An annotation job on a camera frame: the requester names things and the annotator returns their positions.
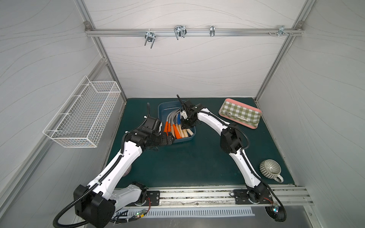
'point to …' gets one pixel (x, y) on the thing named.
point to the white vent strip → (185, 211)
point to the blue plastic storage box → (164, 109)
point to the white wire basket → (81, 121)
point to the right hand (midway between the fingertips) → (182, 126)
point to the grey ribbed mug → (272, 169)
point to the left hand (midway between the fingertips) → (166, 140)
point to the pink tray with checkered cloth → (245, 115)
